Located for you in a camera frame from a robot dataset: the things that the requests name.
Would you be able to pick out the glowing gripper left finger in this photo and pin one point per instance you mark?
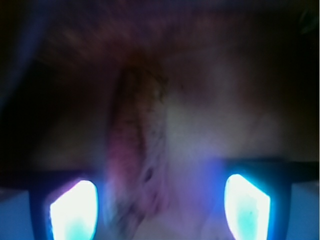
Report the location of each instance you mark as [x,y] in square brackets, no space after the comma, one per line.
[64,207]

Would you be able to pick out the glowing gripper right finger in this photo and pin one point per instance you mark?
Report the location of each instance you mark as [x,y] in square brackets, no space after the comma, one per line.
[257,199]

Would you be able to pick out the brown wood chip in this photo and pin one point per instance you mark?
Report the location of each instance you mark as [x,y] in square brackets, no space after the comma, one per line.
[137,165]

